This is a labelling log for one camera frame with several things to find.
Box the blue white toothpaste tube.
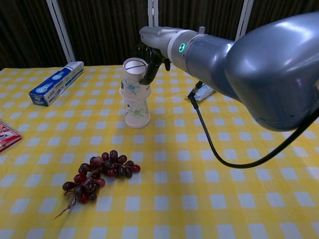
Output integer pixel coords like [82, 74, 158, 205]
[184, 83, 216, 102]

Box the paper cup green flower print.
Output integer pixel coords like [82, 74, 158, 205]
[124, 96, 151, 124]

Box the dark red grape bunch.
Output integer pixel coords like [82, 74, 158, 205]
[54, 150, 141, 220]

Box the grey partition frame post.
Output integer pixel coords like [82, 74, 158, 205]
[147, 0, 160, 27]
[234, 0, 255, 42]
[46, 0, 77, 63]

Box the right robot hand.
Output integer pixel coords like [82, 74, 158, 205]
[134, 26, 175, 87]

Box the paper cup blue flower print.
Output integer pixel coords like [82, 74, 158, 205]
[124, 118, 151, 129]

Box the yellow white checked tablecloth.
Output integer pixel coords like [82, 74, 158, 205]
[0, 59, 319, 239]

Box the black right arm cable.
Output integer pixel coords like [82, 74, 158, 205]
[188, 81, 319, 169]

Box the blue white toothpaste box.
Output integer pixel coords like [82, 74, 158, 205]
[28, 61, 85, 107]

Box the paper cup black line bottom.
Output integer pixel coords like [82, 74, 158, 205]
[119, 57, 152, 99]

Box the red cartoon spiral notebook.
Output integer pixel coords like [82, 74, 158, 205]
[0, 119, 22, 154]

